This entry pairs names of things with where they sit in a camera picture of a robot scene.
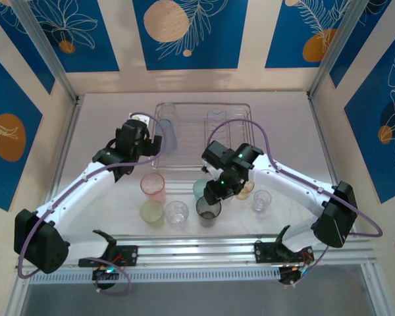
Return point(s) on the teal textured plastic cup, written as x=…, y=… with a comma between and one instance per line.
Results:
x=199, y=189

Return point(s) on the blue plastic cup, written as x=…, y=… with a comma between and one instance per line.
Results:
x=169, y=135

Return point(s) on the smoky grey plastic cup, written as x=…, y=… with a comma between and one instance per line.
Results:
x=208, y=215

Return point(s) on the amber faceted glass cup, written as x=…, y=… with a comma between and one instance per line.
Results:
x=247, y=192

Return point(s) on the tall clear plastic cup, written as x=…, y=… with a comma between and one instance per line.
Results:
x=168, y=110

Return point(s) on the clear faceted plastic cup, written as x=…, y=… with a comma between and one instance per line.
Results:
x=176, y=214

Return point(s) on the pink plastic cup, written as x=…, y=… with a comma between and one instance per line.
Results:
x=153, y=187

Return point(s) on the small clear faceted cup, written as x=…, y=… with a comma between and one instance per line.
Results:
x=261, y=200

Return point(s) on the pale green textured cup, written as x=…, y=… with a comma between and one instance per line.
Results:
x=152, y=214

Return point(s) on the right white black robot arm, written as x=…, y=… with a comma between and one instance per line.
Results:
x=289, y=187

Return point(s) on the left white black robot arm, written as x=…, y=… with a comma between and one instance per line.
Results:
x=82, y=197

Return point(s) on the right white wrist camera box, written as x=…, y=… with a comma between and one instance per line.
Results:
x=210, y=172

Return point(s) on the aluminium mounting rail frame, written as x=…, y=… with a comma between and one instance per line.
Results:
x=197, y=250

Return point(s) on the aluminium table side rail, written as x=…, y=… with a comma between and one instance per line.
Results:
x=65, y=148
x=317, y=113

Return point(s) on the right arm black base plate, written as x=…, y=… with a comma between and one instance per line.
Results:
x=260, y=253

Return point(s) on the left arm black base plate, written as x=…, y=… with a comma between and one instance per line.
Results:
x=131, y=255

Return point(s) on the aluminium frame post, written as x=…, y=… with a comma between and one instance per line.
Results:
x=337, y=46
x=46, y=46

